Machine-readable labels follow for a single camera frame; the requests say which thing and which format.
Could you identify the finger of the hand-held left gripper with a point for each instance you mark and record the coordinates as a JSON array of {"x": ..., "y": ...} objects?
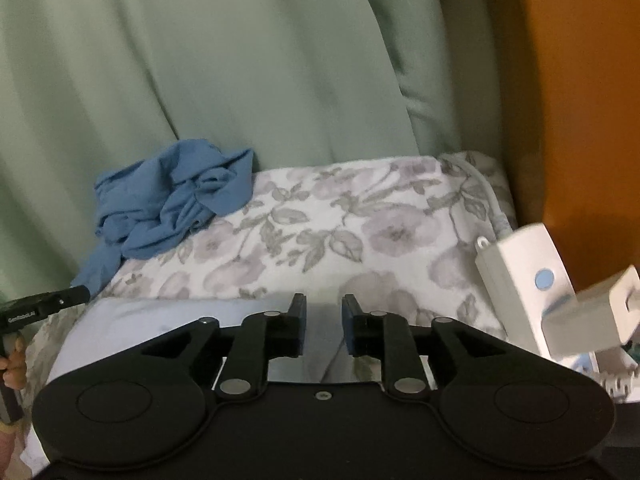
[{"x": 70, "y": 296}]

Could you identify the floral blanket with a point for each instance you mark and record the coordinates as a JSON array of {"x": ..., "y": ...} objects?
[{"x": 350, "y": 240}]

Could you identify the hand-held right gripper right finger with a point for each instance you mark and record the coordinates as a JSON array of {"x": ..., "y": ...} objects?
[{"x": 347, "y": 330}]

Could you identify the person's left hand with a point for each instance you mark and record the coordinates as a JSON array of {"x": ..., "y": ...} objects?
[{"x": 12, "y": 365}]

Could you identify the white power strip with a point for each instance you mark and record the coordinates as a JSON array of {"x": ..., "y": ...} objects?
[{"x": 515, "y": 270}]

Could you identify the light blue t-shirt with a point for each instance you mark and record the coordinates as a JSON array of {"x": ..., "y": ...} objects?
[{"x": 150, "y": 315}]

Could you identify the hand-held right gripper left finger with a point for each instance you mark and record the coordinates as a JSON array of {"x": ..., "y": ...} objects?
[{"x": 300, "y": 330}]

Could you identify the crumpled blue shirt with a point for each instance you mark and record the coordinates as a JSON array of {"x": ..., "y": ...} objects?
[{"x": 160, "y": 195}]

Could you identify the white plug adapter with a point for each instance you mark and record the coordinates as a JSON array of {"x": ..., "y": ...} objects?
[{"x": 590, "y": 320}]

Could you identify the green curtain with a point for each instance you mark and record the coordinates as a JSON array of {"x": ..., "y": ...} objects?
[{"x": 250, "y": 60}]

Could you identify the person's left forearm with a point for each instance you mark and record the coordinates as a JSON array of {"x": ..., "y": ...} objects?
[{"x": 6, "y": 450}]

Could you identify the orange wooden headboard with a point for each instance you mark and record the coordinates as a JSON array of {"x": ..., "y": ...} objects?
[{"x": 590, "y": 110}]

